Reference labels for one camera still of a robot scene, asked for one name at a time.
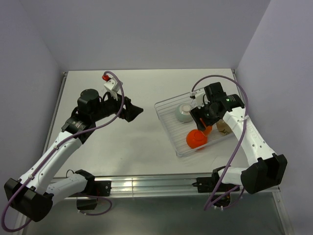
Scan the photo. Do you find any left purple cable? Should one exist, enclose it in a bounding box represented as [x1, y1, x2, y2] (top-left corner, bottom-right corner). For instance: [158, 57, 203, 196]
[0, 70, 124, 232]

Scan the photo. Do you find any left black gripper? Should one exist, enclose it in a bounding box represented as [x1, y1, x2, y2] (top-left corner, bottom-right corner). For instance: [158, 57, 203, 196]
[91, 90, 143, 122]

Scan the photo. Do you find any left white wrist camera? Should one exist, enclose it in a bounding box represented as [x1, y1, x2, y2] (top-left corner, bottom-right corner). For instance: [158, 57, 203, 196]
[102, 74, 120, 100]

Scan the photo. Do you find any pale green bowl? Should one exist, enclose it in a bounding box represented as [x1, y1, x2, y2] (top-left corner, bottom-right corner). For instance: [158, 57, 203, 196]
[175, 103, 193, 122]

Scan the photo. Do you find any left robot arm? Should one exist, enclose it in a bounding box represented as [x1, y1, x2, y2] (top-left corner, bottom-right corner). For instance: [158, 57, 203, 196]
[4, 89, 143, 222]

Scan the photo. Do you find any clear plastic dish rack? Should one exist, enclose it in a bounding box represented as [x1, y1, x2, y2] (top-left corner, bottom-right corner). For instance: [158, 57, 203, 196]
[155, 93, 236, 157]

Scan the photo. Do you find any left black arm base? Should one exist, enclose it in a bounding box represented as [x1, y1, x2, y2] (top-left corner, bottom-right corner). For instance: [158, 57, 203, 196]
[76, 181, 111, 211]

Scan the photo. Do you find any cream bowl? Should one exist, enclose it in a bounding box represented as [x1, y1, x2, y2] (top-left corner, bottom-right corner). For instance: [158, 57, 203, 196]
[216, 119, 232, 136]

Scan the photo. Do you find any white bowl orange outside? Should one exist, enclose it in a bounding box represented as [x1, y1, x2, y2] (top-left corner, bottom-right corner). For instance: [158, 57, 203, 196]
[200, 118, 213, 137]

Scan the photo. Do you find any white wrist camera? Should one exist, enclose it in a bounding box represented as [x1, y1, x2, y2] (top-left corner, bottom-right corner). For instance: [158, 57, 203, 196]
[102, 74, 120, 100]
[190, 90, 209, 108]

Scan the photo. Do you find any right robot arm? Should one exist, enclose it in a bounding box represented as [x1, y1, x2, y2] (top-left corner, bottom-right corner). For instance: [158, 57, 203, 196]
[190, 82, 288, 194]

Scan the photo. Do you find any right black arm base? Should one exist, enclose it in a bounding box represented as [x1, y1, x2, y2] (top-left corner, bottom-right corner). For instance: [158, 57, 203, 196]
[192, 171, 235, 207]

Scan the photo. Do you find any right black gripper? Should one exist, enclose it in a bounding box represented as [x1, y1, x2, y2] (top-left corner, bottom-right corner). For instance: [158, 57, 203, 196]
[190, 100, 221, 131]

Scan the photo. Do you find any aluminium rail frame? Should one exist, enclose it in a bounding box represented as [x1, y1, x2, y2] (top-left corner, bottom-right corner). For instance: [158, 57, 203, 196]
[18, 69, 293, 235]

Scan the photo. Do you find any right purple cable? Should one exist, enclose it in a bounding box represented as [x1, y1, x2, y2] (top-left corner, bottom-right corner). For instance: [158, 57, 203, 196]
[190, 74, 249, 211]

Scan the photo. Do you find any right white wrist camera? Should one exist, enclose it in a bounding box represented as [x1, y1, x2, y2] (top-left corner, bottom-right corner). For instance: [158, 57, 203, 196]
[190, 90, 209, 108]

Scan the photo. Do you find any purple cable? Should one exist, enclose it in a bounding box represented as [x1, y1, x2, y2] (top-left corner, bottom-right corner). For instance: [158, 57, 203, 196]
[0, 70, 124, 232]
[190, 74, 249, 211]

